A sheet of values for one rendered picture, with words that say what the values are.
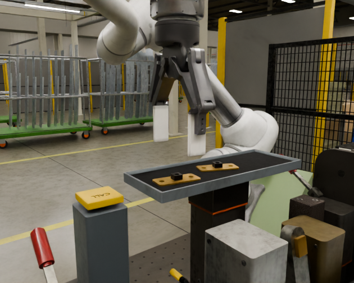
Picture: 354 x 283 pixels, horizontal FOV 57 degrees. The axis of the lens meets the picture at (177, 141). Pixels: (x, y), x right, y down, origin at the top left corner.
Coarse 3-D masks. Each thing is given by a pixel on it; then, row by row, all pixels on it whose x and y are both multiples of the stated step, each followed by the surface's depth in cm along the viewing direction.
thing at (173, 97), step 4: (176, 80) 759; (176, 84) 761; (172, 88) 757; (176, 88) 762; (172, 92) 759; (176, 92) 764; (172, 96) 761; (176, 96) 766; (172, 100) 762; (176, 100) 768; (172, 104) 765; (176, 104) 770; (172, 108) 766; (176, 108) 771; (172, 112) 768; (176, 112) 773; (172, 116) 770; (176, 116) 775; (172, 120) 772; (176, 120) 777; (172, 124) 774; (176, 124) 779; (172, 128) 776; (176, 128) 780; (172, 132) 777; (176, 132) 782
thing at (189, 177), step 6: (174, 174) 60; (180, 174) 59; (186, 174) 62; (192, 174) 62; (156, 180) 59; (162, 180) 59; (168, 180) 59; (174, 180) 59; (180, 180) 59; (186, 180) 59; (192, 180) 59; (198, 180) 60
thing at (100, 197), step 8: (80, 192) 53; (88, 192) 53; (96, 192) 53; (104, 192) 53; (112, 192) 53; (80, 200) 51; (88, 200) 50; (96, 200) 50; (104, 200) 50; (112, 200) 51; (120, 200) 52; (88, 208) 49; (96, 208) 52
